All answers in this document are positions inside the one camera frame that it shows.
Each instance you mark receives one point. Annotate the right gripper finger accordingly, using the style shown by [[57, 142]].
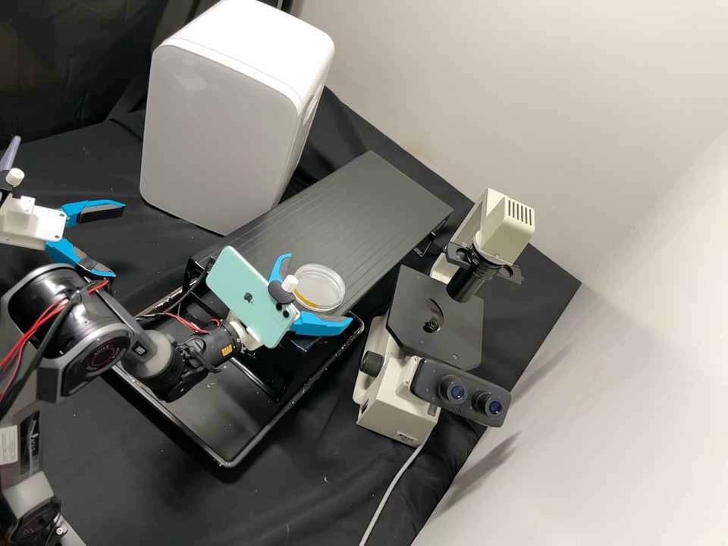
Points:
[[321, 327], [277, 266]]

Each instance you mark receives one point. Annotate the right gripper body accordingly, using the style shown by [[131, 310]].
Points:
[[246, 334]]

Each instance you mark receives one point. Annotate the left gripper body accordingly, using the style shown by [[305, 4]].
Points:
[[28, 219]]

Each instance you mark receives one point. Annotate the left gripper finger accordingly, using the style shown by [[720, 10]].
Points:
[[94, 211], [74, 259]]

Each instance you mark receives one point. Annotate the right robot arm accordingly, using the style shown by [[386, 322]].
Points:
[[62, 330]]

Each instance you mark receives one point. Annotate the petri dish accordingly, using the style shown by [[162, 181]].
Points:
[[321, 287]]

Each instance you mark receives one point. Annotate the black tray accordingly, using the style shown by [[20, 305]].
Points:
[[227, 415]]

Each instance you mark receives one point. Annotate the black platform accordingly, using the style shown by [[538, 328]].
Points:
[[352, 216]]

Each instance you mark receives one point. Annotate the cream microscope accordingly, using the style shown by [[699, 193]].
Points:
[[398, 392]]

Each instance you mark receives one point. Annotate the white box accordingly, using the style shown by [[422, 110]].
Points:
[[227, 119]]

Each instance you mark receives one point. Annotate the right wrist camera phone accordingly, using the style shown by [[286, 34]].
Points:
[[247, 296]]

